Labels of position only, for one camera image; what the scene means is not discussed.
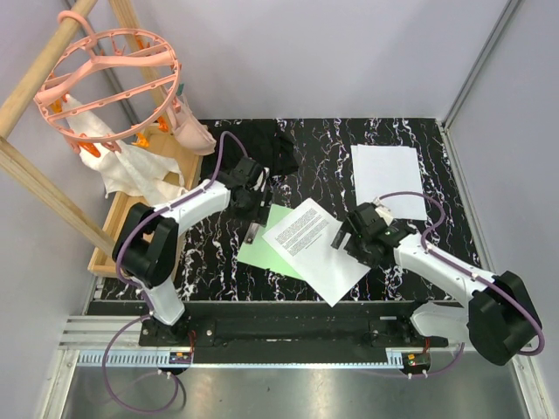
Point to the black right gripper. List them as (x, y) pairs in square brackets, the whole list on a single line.
[(362, 257)]

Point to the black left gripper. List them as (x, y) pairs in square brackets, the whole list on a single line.
[(259, 212)]

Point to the green clipboard folder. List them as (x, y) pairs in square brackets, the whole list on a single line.
[(260, 254)]

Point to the printed white paper sheet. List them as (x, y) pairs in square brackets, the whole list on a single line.
[(304, 239)]

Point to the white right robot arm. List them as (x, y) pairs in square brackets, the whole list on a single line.
[(494, 314)]

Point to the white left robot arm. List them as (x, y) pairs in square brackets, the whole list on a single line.
[(146, 246)]

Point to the white paper stack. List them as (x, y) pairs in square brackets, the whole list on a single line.
[(381, 170)]

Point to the black cloth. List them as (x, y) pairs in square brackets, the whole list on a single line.
[(263, 141)]

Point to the pink bra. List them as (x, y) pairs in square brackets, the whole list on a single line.
[(189, 132)]

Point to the white towel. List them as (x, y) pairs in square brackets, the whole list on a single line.
[(136, 172)]

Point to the pink round clothes hanger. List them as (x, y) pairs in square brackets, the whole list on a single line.
[(68, 93)]

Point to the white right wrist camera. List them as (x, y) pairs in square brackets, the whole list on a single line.
[(383, 211)]

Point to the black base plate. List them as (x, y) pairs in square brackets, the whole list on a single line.
[(290, 334)]

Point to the grey slotted cable duct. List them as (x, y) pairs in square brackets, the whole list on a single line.
[(166, 359)]

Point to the wooden rack frame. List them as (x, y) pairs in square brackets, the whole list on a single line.
[(30, 48)]

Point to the aluminium corner post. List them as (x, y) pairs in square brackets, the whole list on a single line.
[(499, 28)]

